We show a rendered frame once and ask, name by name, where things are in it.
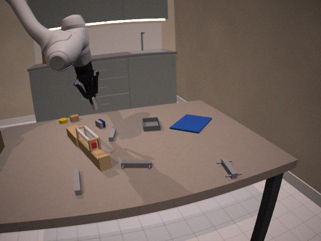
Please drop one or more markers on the blue flat rectangular slab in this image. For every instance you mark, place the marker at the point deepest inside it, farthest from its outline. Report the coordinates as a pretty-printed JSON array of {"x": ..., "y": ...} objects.
[{"x": 191, "y": 123}]

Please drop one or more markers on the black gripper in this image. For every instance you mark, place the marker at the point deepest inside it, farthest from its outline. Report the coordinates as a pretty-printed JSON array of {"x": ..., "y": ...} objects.
[{"x": 84, "y": 75}]

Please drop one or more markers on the red cube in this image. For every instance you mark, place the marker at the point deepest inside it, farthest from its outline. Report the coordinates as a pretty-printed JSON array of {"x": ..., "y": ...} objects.
[{"x": 94, "y": 145}]

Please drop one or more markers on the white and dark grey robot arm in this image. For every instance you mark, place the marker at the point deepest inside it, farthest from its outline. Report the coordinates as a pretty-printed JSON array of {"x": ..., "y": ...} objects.
[{"x": 62, "y": 48}]

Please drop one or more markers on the yellow short cylinder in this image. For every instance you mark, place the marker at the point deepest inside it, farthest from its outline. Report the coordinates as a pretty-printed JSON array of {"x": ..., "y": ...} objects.
[{"x": 63, "y": 120}]

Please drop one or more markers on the grey bar with two short pins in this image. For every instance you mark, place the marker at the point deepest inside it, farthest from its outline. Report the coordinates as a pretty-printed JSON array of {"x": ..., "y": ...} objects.
[{"x": 136, "y": 164}]

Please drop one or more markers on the grey square stick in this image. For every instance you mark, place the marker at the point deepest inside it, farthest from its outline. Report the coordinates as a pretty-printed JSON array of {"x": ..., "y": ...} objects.
[
  {"x": 112, "y": 134},
  {"x": 77, "y": 184}
]

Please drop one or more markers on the small wooden block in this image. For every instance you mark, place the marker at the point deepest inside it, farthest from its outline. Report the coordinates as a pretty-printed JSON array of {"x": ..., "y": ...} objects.
[{"x": 74, "y": 118}]

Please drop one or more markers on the grey bar with cross pins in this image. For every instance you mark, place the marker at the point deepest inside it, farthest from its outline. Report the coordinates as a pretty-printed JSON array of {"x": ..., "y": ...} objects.
[{"x": 229, "y": 168}]

